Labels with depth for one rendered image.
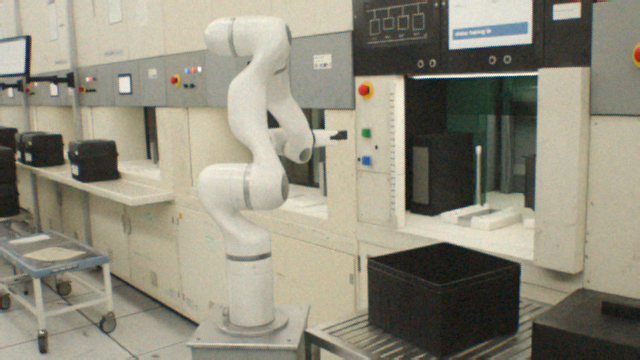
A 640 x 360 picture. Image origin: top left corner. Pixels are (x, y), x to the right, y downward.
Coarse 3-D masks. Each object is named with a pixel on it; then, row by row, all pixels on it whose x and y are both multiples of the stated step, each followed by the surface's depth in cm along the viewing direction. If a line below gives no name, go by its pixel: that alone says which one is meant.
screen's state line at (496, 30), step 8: (496, 24) 170; (504, 24) 168; (512, 24) 167; (520, 24) 165; (456, 32) 181; (464, 32) 179; (472, 32) 177; (480, 32) 175; (488, 32) 173; (496, 32) 171; (504, 32) 169; (512, 32) 167; (520, 32) 165
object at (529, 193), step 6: (522, 156) 205; (528, 156) 203; (534, 156) 202; (528, 162) 203; (534, 162) 202; (528, 168) 204; (534, 168) 202; (528, 174) 204; (534, 174) 202; (528, 180) 204; (534, 180) 203; (528, 186) 205; (534, 186) 203; (528, 192) 205; (534, 192) 203; (528, 198) 205; (534, 198) 204; (528, 204) 205; (534, 204) 204; (534, 210) 204
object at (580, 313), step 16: (560, 304) 138; (576, 304) 138; (592, 304) 137; (608, 304) 131; (624, 304) 129; (544, 320) 129; (560, 320) 129; (576, 320) 128; (592, 320) 128; (608, 320) 128; (624, 320) 127; (544, 336) 128; (560, 336) 125; (576, 336) 123; (592, 336) 120; (608, 336) 120; (624, 336) 120; (544, 352) 128; (560, 352) 125; (576, 352) 123; (592, 352) 121; (608, 352) 118; (624, 352) 116
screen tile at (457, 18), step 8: (456, 0) 180; (464, 0) 178; (480, 0) 173; (472, 8) 176; (480, 8) 174; (456, 16) 181; (464, 16) 178; (472, 16) 176; (480, 16) 174; (456, 24) 181
